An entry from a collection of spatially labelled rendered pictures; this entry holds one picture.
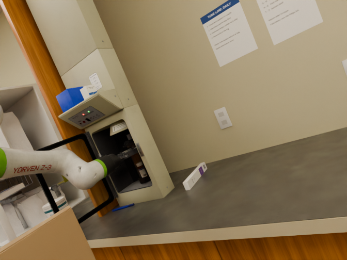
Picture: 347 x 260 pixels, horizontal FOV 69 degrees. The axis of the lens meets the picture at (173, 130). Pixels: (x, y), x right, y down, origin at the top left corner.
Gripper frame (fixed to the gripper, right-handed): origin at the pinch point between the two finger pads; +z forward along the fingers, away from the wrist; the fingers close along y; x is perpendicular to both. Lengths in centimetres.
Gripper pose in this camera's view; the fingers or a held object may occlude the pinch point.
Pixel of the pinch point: (135, 149)
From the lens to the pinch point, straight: 137.8
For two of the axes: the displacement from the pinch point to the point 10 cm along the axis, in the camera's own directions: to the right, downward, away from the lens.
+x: 3.9, 9.2, 0.6
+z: 4.9, -2.6, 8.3
